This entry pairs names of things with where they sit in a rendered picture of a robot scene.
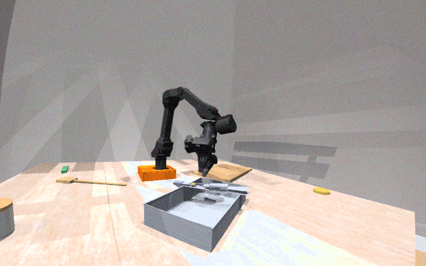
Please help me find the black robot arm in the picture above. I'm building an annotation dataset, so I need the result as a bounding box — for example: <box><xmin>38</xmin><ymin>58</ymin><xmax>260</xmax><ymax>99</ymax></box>
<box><xmin>151</xmin><ymin>87</ymin><xmax>237</xmax><ymax>170</ymax></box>

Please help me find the yellow flat disc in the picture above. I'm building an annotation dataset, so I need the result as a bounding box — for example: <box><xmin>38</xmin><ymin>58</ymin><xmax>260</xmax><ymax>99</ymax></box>
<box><xmin>313</xmin><ymin>187</ymin><xmax>330</xmax><ymax>195</ymax></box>

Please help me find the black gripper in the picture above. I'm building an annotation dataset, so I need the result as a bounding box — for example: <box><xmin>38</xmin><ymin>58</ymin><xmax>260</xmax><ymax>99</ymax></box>
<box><xmin>191</xmin><ymin>132</ymin><xmax>218</xmax><ymax>177</ymax></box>

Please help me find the small green block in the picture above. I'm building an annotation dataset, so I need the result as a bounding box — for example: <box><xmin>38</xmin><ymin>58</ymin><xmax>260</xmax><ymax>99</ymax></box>
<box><xmin>61</xmin><ymin>165</ymin><xmax>69</xmax><ymax>174</ymax></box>

